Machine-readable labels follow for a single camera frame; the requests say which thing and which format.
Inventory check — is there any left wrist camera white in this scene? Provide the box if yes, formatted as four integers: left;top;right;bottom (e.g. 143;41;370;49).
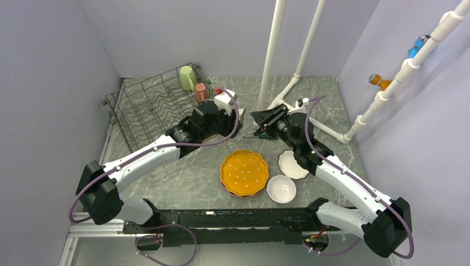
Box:
214;86;237;112

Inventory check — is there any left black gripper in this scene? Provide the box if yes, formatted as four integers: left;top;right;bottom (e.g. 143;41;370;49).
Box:
200;104;242;140

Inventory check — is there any small red-brown mug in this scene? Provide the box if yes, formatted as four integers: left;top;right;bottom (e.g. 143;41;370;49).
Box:
195;83;210;103

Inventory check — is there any light green mug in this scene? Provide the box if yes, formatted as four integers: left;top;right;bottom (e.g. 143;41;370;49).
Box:
179;65;198;91

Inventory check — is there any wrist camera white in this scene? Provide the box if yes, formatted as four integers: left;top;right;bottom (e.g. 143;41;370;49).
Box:
214;86;237;112
293;98;310;114

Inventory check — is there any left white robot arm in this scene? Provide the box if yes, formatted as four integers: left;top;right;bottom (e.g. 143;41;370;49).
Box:
74;98;242;233

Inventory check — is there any white bowl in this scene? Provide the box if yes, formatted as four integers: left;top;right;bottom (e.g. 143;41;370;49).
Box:
267;175;297;204

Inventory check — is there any red plate under yellow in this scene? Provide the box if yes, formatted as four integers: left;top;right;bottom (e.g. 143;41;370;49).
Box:
221;181;267;198

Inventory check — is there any orange clamp on pipe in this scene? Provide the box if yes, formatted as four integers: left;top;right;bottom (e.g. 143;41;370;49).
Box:
369;73;392;91

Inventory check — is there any grey wire dish rack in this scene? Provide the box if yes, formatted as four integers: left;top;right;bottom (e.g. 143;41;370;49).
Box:
101;67;198;152

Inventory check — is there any floral scalloped small plate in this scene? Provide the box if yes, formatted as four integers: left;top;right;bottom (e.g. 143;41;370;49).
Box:
278;150;310;180

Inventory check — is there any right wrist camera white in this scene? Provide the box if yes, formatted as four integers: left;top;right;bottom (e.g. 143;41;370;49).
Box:
293;98;310;114

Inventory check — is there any white PVC pipe frame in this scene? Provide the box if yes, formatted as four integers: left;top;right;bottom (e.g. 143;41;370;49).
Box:
252;0;351;145

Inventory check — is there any blue clamp on pipe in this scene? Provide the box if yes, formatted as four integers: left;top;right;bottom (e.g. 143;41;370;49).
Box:
408;34;431;58

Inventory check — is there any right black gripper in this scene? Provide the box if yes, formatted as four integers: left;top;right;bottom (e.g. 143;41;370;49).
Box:
251;103;299;152

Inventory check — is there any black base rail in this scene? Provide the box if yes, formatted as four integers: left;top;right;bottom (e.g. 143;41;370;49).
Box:
123;207;336;247

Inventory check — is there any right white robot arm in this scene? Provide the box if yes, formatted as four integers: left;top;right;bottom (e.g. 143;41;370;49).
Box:
251;105;412;258

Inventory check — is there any white PVC pipe diagonal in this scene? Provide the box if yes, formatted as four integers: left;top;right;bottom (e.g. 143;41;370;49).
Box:
341;1;469;144

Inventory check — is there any yellow polka dot plate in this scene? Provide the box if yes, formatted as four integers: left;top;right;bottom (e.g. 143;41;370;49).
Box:
220;150;269;182

